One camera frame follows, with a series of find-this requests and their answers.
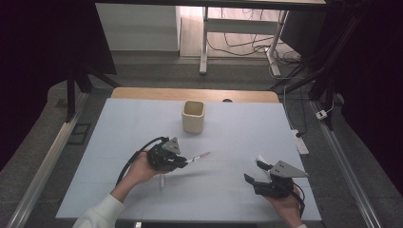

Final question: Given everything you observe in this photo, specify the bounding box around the aluminium floor rail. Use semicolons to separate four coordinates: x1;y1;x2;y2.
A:
308;100;383;228
6;91;90;228

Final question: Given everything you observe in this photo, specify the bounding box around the tangle of floor cables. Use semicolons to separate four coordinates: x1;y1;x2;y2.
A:
206;9;302;66

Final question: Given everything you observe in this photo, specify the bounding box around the white desk frame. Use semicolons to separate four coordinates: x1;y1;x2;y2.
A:
199;6;290;77

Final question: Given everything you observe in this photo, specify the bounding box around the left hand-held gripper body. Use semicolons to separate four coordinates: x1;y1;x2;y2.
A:
146;136;182;174

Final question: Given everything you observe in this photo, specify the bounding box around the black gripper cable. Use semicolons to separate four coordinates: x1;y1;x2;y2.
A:
115;136;169;186
292;181;307;219

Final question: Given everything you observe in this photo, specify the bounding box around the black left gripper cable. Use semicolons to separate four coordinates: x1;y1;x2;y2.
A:
115;136;169;186

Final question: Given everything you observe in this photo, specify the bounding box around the cream square pen holder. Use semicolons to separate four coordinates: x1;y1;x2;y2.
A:
182;100;206;135

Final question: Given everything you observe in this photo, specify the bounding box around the black metal stand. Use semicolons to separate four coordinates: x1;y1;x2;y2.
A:
269;13;364;103
64;61;122;124

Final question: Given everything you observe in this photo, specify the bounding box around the person's left hand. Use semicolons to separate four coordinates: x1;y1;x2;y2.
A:
125;151;169;191

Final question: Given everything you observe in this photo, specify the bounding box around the white power strip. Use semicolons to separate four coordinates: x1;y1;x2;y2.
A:
291;128;310;156

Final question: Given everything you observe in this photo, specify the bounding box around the black rectangular floor frame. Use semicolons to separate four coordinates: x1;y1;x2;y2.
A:
67;123;91;146

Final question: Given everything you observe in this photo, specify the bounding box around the clear pen with pink clip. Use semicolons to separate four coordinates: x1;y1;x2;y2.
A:
185;151;211;164

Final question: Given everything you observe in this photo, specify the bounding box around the white adapter with cable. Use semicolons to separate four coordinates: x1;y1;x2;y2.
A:
315;100;336;121

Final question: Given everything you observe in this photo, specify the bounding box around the thick white cylinder stick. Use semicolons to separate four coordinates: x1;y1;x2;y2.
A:
255;154;271;166

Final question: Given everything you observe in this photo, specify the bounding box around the light blue table mat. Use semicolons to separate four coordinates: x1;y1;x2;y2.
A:
55;98;323;222

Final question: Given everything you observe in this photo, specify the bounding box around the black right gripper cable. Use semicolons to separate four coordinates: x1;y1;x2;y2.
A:
292;181;307;219

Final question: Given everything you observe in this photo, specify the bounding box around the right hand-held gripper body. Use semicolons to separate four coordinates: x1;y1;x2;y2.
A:
253;160;309;200

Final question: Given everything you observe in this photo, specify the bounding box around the person's right hand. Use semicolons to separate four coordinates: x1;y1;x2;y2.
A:
263;186;304;228

